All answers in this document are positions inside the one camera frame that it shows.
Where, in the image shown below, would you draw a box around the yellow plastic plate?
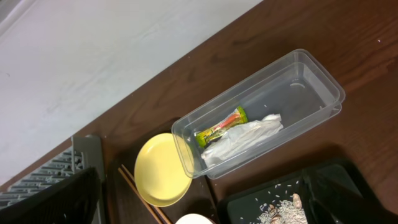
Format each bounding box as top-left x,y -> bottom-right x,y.
134,133 -> 193,207

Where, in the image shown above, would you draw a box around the green yellow snack wrapper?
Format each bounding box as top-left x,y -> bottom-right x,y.
195,106 -> 248,147

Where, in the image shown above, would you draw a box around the white napkin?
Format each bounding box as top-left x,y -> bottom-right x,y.
201,114 -> 284,167

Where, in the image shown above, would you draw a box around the white bowl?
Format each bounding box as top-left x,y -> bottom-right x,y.
175,213 -> 215,224

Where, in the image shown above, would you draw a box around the clear plastic waste bin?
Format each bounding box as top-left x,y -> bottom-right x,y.
171,49 -> 346,179

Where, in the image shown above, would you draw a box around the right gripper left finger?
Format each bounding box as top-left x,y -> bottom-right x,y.
1,167 -> 101,224

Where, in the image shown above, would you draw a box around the grey plastic dishwasher rack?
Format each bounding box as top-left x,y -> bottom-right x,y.
1,135 -> 106,223

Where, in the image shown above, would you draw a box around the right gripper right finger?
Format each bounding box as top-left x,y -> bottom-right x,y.
298,168 -> 397,223

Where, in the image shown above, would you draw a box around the wooden chopstick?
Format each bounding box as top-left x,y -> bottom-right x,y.
120,164 -> 172,224
118,167 -> 163,224

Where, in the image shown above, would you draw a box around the rice and food scraps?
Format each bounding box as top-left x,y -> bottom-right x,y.
255,181 -> 308,224

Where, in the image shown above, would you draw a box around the black waste tray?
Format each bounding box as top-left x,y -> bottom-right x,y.
216,157 -> 380,224

